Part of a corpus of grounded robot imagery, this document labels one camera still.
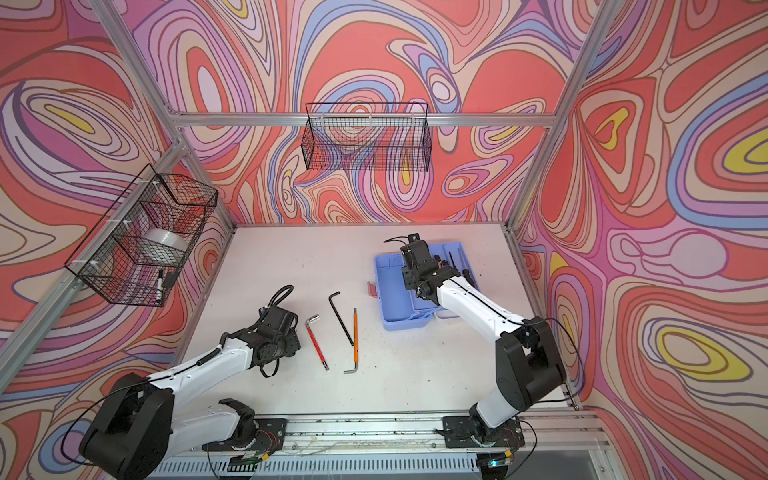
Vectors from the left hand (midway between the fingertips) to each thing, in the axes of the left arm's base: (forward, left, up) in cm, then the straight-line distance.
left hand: (294, 341), depth 89 cm
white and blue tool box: (+11, -33, +1) cm, 34 cm away
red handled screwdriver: (+6, -3, 0) cm, 6 cm away
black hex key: (+7, -13, +1) cm, 15 cm away
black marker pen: (+3, +27, +25) cm, 37 cm away
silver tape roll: (+14, +26, +32) cm, 44 cm away
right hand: (+15, -39, +13) cm, 44 cm away
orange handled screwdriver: (+2, -19, 0) cm, 19 cm away
